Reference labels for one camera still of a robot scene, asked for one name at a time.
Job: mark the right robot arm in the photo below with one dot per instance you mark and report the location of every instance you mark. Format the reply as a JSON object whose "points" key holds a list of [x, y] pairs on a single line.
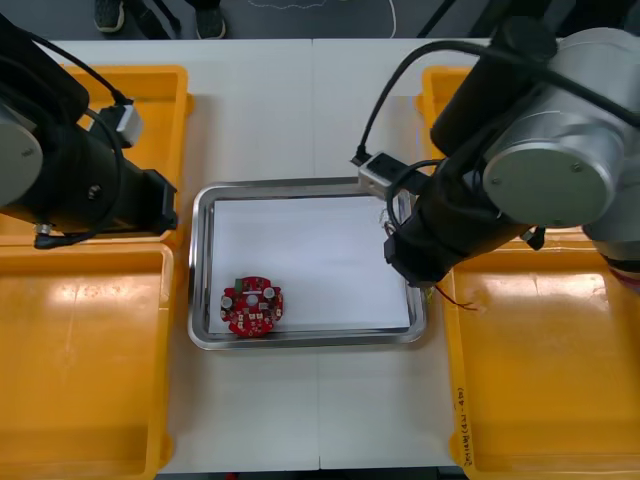
{"points": [[550, 175]]}

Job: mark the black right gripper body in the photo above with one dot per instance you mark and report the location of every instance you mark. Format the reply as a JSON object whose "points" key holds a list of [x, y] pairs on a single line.
{"points": [[420, 255]]}

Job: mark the yellow-orange plastic bin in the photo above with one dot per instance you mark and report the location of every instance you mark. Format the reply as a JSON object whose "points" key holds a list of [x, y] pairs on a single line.
{"points": [[160, 125], [440, 100], [540, 375], [75, 375]]}

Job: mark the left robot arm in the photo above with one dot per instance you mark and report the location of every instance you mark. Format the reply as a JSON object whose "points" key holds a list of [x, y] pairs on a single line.
{"points": [[60, 165]]}

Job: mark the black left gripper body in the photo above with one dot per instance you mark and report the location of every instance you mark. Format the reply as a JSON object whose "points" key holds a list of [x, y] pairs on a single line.
{"points": [[150, 205]]}

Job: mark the round red circuit board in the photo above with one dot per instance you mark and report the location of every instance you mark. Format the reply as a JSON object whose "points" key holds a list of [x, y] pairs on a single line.
{"points": [[252, 312]]}

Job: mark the white paper sheet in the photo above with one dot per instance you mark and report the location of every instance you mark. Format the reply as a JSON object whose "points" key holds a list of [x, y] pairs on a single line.
{"points": [[310, 260]]}

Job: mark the person's foot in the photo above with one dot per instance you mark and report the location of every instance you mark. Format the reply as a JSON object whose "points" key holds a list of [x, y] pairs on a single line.
{"points": [[109, 15], [210, 20]]}

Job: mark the steel tray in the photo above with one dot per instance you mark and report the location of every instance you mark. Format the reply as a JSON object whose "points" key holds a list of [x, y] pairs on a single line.
{"points": [[197, 300]]}

